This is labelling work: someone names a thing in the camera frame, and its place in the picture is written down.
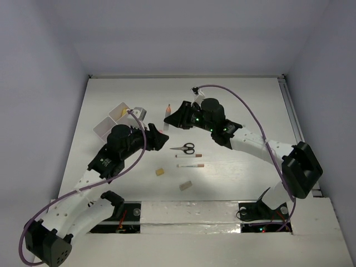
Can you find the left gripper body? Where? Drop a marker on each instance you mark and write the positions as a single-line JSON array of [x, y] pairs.
[[151, 136]]

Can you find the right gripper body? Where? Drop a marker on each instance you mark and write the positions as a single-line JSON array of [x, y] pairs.
[[190, 115]]

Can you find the pencil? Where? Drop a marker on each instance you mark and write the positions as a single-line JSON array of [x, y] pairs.
[[167, 114]]

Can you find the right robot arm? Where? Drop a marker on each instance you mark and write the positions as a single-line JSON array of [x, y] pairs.
[[297, 164]]

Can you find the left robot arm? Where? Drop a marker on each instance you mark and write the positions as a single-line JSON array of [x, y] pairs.
[[50, 234]]

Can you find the white marker brown cap upper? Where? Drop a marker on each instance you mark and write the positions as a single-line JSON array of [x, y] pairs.
[[188, 156]]

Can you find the white marker brown cap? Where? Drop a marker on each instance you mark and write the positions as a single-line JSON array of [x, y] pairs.
[[188, 156], [190, 165]]

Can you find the yellow eraser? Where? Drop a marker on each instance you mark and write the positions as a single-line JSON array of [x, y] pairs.
[[159, 172]]

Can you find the white compartment organizer tray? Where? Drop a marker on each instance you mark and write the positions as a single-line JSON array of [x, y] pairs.
[[103, 129]]

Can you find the white marker brown cap lower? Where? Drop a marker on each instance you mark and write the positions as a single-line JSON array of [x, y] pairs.
[[190, 165]]

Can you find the grey eraser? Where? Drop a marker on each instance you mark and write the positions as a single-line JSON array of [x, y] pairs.
[[185, 186]]

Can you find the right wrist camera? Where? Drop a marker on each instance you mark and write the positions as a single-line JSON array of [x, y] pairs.
[[199, 96]]

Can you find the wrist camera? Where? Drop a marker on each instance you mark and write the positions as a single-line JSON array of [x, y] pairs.
[[199, 96], [139, 113]]

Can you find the black handled scissors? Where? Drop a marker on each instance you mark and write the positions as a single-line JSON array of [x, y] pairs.
[[187, 148]]

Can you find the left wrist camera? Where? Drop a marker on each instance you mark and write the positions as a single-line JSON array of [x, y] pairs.
[[139, 113]]

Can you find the aluminium rail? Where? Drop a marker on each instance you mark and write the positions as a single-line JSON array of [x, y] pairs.
[[298, 134]]

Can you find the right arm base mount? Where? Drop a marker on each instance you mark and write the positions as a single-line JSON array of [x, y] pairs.
[[256, 217]]

